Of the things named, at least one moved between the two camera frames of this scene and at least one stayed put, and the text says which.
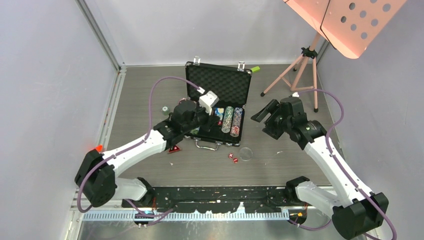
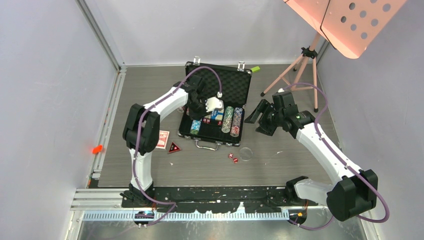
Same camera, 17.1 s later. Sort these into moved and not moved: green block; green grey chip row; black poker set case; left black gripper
Moved: left black gripper
Not moved: black poker set case; green grey chip row; green block
